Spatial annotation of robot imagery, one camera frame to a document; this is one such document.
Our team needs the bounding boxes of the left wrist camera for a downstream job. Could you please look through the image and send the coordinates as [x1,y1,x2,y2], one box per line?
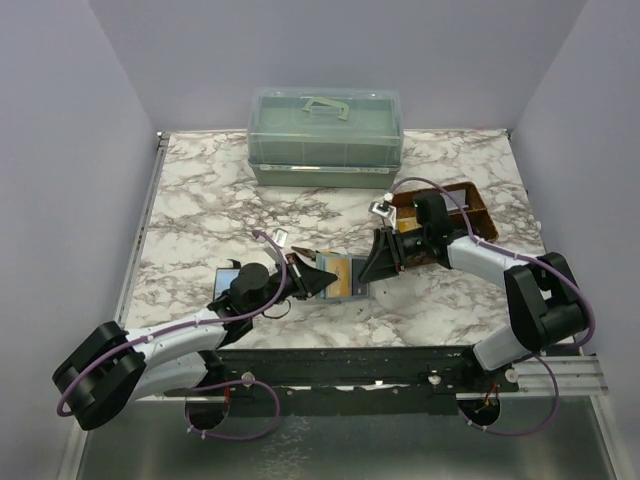
[271,228,288,249]

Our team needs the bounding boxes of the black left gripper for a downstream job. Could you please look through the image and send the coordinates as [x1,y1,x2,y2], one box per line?
[249,253,337,319]

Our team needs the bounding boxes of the yellow handled pliers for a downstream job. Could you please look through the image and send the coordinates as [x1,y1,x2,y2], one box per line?
[291,246,324,262]

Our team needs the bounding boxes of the brown woven organizer basket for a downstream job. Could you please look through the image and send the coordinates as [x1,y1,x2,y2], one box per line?
[391,181,499,243]

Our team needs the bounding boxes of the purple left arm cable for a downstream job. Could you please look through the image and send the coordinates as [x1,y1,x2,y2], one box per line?
[55,229,289,442]

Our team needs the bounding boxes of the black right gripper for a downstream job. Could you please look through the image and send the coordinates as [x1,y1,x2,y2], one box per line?
[359,226,430,284]

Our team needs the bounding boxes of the gold credit card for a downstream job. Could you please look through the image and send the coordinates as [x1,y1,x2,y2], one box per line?
[325,256,351,299]

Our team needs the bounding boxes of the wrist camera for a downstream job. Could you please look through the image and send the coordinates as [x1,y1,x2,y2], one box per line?
[271,228,288,249]
[368,200,397,229]

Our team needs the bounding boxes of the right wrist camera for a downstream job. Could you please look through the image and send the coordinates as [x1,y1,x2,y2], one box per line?
[368,200,397,229]

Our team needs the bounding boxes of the green plastic storage box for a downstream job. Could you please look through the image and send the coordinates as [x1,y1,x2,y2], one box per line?
[247,87,404,189]

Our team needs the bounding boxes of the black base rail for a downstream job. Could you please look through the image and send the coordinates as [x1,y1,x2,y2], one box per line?
[187,346,518,417]

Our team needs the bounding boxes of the grey cards in basket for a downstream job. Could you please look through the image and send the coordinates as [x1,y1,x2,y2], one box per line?
[441,189,469,211]

